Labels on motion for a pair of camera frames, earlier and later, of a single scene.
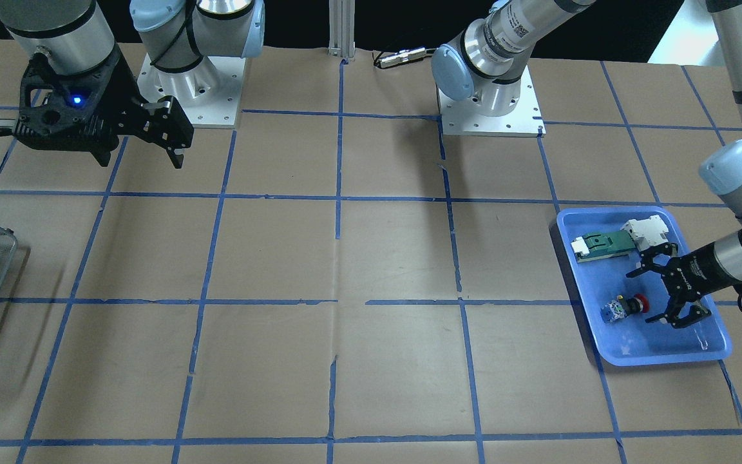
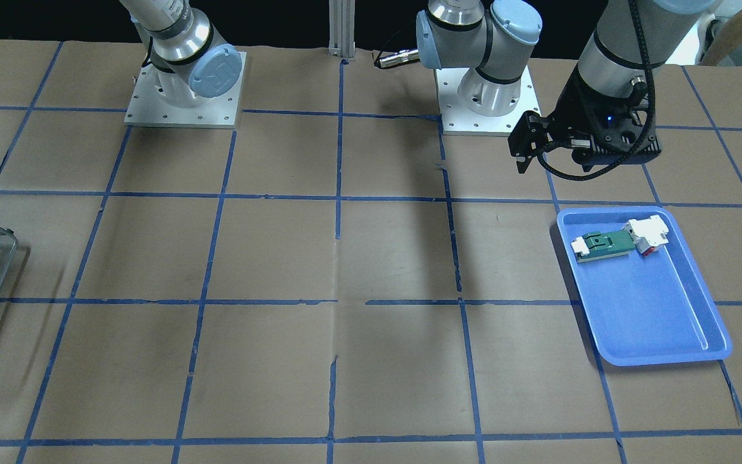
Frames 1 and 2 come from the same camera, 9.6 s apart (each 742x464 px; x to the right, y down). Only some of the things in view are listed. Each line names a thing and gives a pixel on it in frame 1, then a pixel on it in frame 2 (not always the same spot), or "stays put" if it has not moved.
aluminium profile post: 341,27 stays put
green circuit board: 592,245 stays put
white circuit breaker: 647,232 stays put
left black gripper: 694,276 -> 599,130
